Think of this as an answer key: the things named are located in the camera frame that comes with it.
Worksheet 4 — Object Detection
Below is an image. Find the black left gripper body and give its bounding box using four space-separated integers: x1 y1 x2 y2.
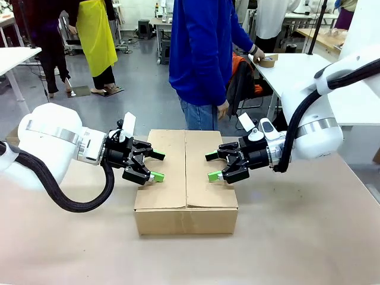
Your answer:
103 132 136 169

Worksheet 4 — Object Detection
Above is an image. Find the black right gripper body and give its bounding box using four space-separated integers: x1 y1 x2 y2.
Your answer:
240 138 270 170

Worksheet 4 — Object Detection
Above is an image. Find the brown tape roll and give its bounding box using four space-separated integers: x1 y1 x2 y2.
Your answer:
258 54 279 68

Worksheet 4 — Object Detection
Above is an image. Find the person's left forearm blue sleeve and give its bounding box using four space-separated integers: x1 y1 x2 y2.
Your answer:
236 28 258 56

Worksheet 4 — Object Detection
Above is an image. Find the person's right forearm blue sleeve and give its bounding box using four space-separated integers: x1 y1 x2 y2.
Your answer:
212 68 229 105

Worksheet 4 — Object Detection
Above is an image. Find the brown cardboard box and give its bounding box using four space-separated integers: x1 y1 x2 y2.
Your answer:
133 129 240 237

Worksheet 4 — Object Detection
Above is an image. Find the person's right hand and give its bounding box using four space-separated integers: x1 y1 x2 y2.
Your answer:
217 99 230 121

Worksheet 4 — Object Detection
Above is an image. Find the orange and black jacket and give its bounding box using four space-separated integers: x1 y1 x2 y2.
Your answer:
227 53 264 121

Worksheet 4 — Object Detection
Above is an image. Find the grey floor mat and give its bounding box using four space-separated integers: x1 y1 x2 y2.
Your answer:
69 85 91 97

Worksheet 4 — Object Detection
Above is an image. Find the white side table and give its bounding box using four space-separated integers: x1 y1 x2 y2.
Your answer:
248 52 380 127

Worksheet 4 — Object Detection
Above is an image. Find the person in dark clothes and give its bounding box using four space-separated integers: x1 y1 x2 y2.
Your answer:
13 0 74 99

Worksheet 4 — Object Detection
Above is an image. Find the person in blue sweater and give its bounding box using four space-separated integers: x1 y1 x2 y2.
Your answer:
168 0 257 131

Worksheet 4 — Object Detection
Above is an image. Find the person in yellow apron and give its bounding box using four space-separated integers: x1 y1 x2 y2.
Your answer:
66 0 121 96

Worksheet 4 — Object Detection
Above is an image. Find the wooden top table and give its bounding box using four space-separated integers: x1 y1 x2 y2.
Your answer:
295 28 342 59

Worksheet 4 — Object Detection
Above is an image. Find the person in white shirt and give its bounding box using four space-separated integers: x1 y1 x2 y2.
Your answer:
255 0 301 54

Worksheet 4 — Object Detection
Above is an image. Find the white workbench table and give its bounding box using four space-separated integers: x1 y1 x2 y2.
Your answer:
0 46 42 103

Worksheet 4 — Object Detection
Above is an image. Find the black stand pole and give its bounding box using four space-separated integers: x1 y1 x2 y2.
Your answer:
308 0 327 56

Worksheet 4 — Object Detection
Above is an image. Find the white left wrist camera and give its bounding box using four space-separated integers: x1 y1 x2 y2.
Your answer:
115 112 137 142

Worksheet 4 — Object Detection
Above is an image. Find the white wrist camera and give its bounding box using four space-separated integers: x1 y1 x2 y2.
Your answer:
237 112 262 142
115 112 137 142

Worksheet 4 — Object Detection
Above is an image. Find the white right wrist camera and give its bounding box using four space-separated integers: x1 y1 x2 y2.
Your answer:
237 112 262 142

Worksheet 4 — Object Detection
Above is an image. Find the black braided right arm hose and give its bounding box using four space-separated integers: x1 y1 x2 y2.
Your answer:
273 58 380 173

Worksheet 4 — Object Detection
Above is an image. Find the black braided arm hose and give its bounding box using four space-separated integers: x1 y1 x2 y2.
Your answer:
273 58 380 173
0 141 116 213

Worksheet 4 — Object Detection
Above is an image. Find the black braided left arm hose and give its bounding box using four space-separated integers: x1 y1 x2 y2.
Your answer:
0 141 116 213

